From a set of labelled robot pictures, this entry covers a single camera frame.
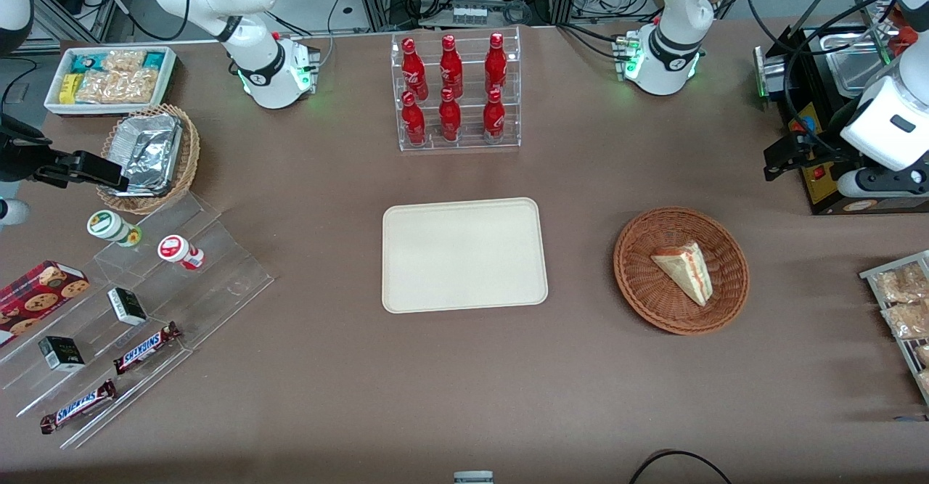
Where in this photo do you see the grey wire tray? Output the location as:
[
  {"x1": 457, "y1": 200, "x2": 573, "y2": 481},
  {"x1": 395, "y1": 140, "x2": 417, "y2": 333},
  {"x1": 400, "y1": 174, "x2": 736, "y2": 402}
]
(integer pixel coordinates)
[{"x1": 859, "y1": 250, "x2": 929, "y2": 406}]

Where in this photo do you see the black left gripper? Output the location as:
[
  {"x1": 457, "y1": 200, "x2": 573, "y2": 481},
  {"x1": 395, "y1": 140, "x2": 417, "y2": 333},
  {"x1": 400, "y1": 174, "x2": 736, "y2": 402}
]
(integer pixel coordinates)
[{"x1": 764, "y1": 132, "x2": 856, "y2": 181}]

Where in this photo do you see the clear acrylic stepped stand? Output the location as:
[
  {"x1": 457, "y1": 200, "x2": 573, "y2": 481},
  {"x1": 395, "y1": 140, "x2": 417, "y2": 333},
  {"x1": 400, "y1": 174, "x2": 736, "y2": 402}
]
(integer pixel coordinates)
[{"x1": 0, "y1": 192, "x2": 276, "y2": 451}]

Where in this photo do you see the aluminium foil container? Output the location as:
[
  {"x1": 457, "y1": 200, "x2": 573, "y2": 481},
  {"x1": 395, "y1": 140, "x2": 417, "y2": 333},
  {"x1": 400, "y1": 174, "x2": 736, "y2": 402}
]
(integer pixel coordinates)
[{"x1": 109, "y1": 112, "x2": 184, "y2": 197}]

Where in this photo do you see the round brown wicker basket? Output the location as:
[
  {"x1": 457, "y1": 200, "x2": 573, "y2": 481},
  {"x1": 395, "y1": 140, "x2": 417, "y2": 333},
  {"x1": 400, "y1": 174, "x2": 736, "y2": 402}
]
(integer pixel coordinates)
[{"x1": 613, "y1": 207, "x2": 750, "y2": 337}]

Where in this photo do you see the red cola bottle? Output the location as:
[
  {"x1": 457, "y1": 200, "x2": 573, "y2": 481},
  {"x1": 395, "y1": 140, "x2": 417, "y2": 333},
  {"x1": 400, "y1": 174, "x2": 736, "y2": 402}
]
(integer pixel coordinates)
[
  {"x1": 438, "y1": 88, "x2": 463, "y2": 143},
  {"x1": 401, "y1": 37, "x2": 430, "y2": 101},
  {"x1": 401, "y1": 91, "x2": 428, "y2": 147},
  {"x1": 439, "y1": 34, "x2": 465, "y2": 99},
  {"x1": 482, "y1": 89, "x2": 507, "y2": 144},
  {"x1": 484, "y1": 32, "x2": 509, "y2": 97}
]

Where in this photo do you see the black looped cable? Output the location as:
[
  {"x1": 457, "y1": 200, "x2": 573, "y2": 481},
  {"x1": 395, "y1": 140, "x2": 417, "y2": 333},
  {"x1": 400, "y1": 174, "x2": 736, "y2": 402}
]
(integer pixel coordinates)
[{"x1": 627, "y1": 449, "x2": 734, "y2": 484}]

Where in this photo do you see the beige plastic tray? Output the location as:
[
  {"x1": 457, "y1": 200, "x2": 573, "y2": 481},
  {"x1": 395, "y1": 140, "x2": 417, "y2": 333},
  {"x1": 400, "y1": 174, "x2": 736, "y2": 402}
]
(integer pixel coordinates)
[{"x1": 382, "y1": 197, "x2": 549, "y2": 315}]

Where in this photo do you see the red lid yogurt cup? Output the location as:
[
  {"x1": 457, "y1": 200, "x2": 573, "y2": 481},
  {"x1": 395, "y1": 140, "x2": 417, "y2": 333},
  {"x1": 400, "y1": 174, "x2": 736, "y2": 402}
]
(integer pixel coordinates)
[{"x1": 157, "y1": 234, "x2": 206, "y2": 271}]

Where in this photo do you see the triangular sandwich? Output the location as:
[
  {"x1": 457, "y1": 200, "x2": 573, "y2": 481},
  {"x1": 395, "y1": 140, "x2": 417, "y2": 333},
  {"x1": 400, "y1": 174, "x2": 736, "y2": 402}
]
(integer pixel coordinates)
[{"x1": 650, "y1": 242, "x2": 715, "y2": 308}]

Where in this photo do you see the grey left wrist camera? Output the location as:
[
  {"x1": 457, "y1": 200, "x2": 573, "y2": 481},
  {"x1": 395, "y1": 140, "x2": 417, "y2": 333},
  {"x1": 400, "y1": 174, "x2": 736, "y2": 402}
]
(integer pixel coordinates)
[{"x1": 837, "y1": 167, "x2": 929, "y2": 199}]

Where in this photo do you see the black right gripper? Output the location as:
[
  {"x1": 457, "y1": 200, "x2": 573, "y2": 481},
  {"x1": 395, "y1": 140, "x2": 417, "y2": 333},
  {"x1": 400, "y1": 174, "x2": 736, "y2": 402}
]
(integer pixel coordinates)
[{"x1": 0, "y1": 112, "x2": 131, "y2": 190}]

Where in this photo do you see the clear acrylic bottle rack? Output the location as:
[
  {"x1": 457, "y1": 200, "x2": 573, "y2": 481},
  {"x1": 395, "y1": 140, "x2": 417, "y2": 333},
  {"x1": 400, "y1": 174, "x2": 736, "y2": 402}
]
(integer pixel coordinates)
[{"x1": 390, "y1": 26, "x2": 523, "y2": 153}]

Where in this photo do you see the light wicker basket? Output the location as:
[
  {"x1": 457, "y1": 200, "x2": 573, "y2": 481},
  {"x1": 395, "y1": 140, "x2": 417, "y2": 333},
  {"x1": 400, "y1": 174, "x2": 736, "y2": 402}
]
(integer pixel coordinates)
[{"x1": 97, "y1": 104, "x2": 202, "y2": 216}]

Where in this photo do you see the steel warmer pan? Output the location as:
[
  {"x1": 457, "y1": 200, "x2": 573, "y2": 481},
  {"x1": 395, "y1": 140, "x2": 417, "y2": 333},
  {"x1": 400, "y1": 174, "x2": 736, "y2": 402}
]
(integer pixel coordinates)
[{"x1": 817, "y1": 30, "x2": 899, "y2": 100}]

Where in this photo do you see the clear rice cracker bag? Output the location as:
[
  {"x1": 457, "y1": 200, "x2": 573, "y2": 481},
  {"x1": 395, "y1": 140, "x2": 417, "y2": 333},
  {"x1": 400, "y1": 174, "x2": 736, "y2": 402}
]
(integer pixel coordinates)
[
  {"x1": 75, "y1": 68, "x2": 160, "y2": 104},
  {"x1": 102, "y1": 49, "x2": 147, "y2": 75}
]

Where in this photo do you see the green lid yogurt cup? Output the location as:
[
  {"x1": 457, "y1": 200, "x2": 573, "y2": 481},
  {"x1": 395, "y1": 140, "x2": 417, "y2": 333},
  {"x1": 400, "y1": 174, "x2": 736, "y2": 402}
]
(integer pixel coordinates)
[{"x1": 86, "y1": 210, "x2": 144, "y2": 248}]

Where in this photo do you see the red cookie box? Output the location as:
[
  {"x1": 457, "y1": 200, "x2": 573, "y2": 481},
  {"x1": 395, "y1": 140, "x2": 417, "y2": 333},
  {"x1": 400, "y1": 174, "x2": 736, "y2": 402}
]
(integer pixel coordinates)
[{"x1": 0, "y1": 260, "x2": 91, "y2": 348}]

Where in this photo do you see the black food warmer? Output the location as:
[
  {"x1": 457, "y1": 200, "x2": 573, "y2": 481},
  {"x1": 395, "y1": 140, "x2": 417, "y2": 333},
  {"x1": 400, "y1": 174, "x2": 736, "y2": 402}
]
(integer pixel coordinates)
[{"x1": 753, "y1": 0, "x2": 929, "y2": 216}]

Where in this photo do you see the small black box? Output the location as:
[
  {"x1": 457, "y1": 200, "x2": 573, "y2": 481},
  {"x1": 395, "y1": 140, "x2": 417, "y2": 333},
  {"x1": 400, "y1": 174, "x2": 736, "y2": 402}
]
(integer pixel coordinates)
[
  {"x1": 107, "y1": 287, "x2": 149, "y2": 327},
  {"x1": 37, "y1": 335, "x2": 86, "y2": 373}
]

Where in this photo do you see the snickers bar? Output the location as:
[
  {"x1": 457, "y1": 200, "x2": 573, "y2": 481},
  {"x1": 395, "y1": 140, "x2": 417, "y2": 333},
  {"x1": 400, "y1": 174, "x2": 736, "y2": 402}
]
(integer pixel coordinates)
[
  {"x1": 39, "y1": 379, "x2": 118, "y2": 436},
  {"x1": 112, "y1": 321, "x2": 183, "y2": 377}
]

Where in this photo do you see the white rectangular snack bin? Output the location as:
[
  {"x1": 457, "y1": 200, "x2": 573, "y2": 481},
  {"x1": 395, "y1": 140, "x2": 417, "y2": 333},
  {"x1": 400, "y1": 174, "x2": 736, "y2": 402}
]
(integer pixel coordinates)
[{"x1": 44, "y1": 46, "x2": 178, "y2": 117}]

